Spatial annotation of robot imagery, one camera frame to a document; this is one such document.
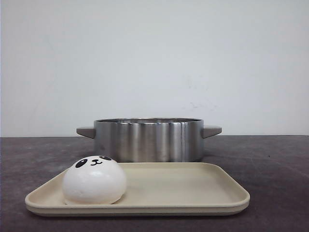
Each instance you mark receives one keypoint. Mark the beige plastic tray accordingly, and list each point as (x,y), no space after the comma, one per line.
(153,189)

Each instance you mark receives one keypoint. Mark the panda bun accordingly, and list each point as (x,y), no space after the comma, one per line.
(94,180)

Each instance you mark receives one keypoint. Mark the stainless steel pot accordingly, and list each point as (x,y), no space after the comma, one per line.
(150,139)

